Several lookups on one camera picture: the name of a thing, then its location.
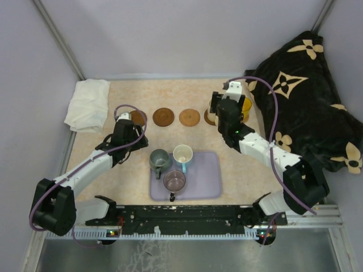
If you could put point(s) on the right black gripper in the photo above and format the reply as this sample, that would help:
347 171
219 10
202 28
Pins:
215 97

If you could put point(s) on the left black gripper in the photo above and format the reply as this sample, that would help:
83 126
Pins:
143 142

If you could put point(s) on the yellow glass mug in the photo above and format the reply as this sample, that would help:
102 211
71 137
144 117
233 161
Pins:
246 107

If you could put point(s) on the cream ceramic mug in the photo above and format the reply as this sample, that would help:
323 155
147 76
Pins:
211 116

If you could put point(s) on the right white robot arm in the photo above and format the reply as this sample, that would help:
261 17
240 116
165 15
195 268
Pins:
301 177

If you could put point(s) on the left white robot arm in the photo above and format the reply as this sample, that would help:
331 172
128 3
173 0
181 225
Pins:
54 207

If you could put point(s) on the rightmost woven rattan coaster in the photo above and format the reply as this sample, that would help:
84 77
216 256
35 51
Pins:
245 118

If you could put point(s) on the woven rattan coaster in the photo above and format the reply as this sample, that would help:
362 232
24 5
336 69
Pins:
189 117
245 118

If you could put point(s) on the leftmost brown wooden coaster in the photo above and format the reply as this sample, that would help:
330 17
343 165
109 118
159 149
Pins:
138 118

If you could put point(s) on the brown wooden coaster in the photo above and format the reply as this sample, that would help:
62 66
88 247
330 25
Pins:
163 117
138 118

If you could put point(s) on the middle woven rattan coaster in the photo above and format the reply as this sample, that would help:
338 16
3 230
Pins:
189 117

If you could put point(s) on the white folded cloth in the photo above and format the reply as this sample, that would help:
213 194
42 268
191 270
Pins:
88 108

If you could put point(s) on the grey-green ceramic mug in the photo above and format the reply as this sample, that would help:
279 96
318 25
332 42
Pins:
159 162

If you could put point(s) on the white and blue mug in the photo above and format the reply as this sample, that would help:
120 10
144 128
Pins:
183 155

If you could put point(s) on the lavender plastic tray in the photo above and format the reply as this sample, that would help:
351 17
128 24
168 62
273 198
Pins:
203 180

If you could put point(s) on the purple glass mug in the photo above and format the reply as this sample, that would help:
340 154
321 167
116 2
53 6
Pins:
174 181

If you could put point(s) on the black floral blanket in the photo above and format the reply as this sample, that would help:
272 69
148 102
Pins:
302 109

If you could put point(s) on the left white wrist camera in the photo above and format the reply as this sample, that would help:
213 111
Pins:
124 116

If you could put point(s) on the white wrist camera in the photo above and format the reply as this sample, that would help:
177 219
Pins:
124 116
234 90

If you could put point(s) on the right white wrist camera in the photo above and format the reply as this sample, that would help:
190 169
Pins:
234 90

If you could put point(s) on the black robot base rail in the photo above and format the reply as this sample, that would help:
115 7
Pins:
137 222

